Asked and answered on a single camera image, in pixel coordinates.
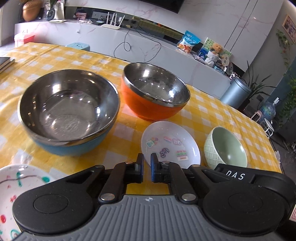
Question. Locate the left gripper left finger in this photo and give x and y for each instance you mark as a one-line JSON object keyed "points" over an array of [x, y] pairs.
{"points": [[116, 180]]}

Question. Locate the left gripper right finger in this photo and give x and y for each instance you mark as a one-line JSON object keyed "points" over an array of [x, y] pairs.
{"points": [[172, 174]]}

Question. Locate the blue stainless steel bowl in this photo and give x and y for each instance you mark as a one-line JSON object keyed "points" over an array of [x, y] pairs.
{"points": [[69, 112]]}

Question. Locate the small white sticker plate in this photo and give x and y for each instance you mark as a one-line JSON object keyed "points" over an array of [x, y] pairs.
{"points": [[170, 142]]}

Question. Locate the white round stool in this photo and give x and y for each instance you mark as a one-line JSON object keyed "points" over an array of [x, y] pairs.
{"points": [[269, 128]]}

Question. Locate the green ceramic bowl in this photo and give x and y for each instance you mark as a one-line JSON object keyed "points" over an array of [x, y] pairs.
{"points": [[223, 147]]}

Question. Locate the water dispenser bottle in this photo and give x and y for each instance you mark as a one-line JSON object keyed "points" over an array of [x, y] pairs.
{"points": [[268, 109]]}

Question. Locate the yellow checkered tablecloth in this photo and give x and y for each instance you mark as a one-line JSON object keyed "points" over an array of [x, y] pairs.
{"points": [[201, 114]]}

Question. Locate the orange stainless steel bowl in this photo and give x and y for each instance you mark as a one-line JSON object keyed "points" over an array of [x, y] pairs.
{"points": [[153, 93]]}

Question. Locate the grey trash can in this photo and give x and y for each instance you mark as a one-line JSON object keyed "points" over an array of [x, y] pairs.
{"points": [[237, 92]]}

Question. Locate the green potted floor plant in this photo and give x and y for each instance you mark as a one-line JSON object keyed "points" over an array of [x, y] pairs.
{"points": [[255, 85]]}

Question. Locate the white painted plate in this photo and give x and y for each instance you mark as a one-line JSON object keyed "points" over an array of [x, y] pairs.
{"points": [[15, 180]]}

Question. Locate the white marble tv cabinet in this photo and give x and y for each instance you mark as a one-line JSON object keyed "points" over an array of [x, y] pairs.
{"points": [[130, 46]]}

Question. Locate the teddy bear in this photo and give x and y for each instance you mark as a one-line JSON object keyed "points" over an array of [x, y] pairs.
{"points": [[214, 54]]}

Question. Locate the blue snack bag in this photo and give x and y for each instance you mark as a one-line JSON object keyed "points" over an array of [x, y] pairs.
{"points": [[188, 41]]}

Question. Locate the green picture book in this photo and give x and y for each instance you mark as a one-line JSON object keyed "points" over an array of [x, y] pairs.
{"points": [[206, 47]]}

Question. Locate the light blue plastic stool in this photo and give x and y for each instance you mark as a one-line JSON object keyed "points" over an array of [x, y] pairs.
{"points": [[79, 46]]}

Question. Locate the white wifi router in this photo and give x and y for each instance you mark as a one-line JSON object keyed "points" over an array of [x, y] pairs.
{"points": [[113, 22]]}

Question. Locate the black notebook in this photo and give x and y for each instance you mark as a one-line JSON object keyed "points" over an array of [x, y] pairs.
{"points": [[5, 62]]}

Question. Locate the black television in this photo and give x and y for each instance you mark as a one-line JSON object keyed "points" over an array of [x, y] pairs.
{"points": [[171, 5]]}

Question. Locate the pink storage box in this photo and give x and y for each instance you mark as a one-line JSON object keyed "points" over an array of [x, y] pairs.
{"points": [[22, 38]]}

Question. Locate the blue glass plant vase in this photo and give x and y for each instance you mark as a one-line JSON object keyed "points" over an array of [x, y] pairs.
{"points": [[51, 11]]}

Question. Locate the copper round vase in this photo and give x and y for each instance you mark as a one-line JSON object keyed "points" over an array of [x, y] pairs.
{"points": [[31, 10]]}

